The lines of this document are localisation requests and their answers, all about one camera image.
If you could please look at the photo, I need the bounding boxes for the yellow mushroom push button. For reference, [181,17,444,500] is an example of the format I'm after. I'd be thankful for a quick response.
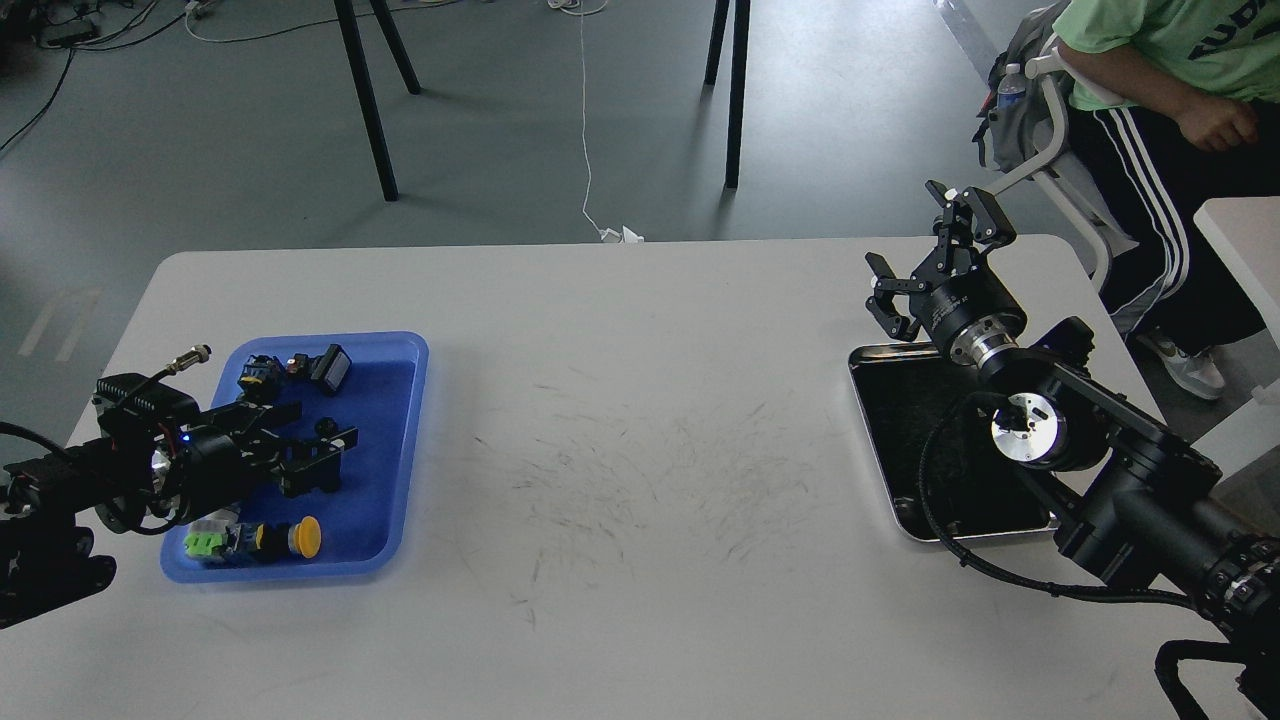
[285,515,323,559]

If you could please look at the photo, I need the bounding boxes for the black table legs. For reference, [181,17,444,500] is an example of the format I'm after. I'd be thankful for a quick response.
[333,1,422,202]
[703,0,751,190]

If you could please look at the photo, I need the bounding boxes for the black table legs left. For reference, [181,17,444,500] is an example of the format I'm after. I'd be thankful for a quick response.
[333,1,422,202]

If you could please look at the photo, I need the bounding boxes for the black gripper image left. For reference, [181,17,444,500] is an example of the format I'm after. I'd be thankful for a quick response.
[170,402,358,511]

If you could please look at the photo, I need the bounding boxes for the blue plastic tray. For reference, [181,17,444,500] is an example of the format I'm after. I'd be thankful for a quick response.
[159,331,429,583]

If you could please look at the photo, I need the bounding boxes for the black braided cable right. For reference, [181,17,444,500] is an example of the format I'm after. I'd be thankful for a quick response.
[918,389,1201,611]

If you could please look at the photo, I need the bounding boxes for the green block switch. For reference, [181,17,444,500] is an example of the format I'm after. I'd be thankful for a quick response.
[183,530,228,565]

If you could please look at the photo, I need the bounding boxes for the floor cables and power strip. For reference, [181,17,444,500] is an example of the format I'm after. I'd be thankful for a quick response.
[0,0,216,151]

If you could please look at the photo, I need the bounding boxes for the white office chair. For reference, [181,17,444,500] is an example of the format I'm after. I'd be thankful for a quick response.
[975,33,1137,290]

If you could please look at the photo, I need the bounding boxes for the white cable on floor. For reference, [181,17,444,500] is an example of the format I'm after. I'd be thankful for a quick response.
[545,0,644,243]

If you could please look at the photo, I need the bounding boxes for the black square push button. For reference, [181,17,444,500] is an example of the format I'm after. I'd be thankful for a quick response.
[307,343,352,396]

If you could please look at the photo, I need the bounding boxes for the plastic water bottle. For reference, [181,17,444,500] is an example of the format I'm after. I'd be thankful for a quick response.
[995,63,1028,109]

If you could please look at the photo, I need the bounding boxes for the person in green shirt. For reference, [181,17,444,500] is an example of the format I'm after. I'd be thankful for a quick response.
[1053,1,1279,357]

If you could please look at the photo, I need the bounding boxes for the grey backpack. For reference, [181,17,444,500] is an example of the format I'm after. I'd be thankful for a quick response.
[972,1,1069,172]

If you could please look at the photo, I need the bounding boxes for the black table legs right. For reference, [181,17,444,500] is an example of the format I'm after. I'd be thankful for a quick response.
[703,0,751,190]

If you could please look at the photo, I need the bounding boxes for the white side table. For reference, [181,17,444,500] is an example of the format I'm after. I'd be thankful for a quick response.
[1194,196,1279,342]

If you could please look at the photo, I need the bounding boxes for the silver metal tray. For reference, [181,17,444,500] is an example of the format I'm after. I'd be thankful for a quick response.
[847,343,1056,542]

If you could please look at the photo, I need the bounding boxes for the black blue yellow switch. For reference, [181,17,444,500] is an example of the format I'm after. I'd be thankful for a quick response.
[237,355,285,405]

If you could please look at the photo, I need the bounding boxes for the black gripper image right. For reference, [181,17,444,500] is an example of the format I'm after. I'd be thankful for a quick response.
[865,181,1027,366]

